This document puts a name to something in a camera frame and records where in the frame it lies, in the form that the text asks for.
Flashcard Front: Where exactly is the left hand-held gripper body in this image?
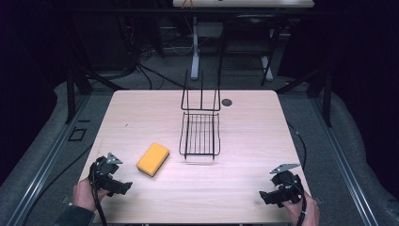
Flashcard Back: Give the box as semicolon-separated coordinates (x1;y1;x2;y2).
88;152;124;191

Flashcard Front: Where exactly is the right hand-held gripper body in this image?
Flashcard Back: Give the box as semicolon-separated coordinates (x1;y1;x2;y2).
269;162;305;204

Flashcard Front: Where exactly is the person's left hand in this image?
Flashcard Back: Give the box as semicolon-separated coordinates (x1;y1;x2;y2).
72;177;109;213

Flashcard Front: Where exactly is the person's right hand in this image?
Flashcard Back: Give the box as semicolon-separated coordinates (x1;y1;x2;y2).
281;190;321;226

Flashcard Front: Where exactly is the yellow sponge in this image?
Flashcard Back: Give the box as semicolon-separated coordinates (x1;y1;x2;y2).
136;141;171;178

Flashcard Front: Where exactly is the black metal stand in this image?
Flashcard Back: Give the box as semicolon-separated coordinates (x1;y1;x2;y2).
275;66;334;128
63;60;130;125

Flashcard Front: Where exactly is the black chair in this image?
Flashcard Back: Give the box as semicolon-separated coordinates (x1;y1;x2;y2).
217;13;284;88

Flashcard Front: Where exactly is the white desk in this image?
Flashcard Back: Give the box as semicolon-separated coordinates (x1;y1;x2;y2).
172;0;315;81

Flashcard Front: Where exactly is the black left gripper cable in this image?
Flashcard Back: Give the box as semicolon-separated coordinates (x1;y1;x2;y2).
88;161;109;226

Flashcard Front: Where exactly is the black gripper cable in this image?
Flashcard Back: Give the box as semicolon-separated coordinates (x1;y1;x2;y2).
286;178;309;226
88;161;109;226

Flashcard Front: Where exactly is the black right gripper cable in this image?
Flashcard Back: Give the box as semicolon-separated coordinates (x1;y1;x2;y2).
286;178;309;226

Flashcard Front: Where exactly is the thin black table cable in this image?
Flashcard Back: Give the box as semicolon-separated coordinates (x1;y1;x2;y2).
286;121;308;171

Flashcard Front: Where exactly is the black floor cable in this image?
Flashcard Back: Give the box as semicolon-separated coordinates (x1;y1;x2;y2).
21;143;94;226

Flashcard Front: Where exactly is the grey metal floor rail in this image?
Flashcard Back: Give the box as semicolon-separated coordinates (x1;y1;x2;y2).
5;93;92;226
310;93;381;226

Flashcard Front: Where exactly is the black wire rack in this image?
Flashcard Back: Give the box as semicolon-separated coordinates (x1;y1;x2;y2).
178;69;222;161

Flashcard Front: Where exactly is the bundle of black floor cables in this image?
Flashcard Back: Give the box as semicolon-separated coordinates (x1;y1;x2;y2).
123;18;197;92

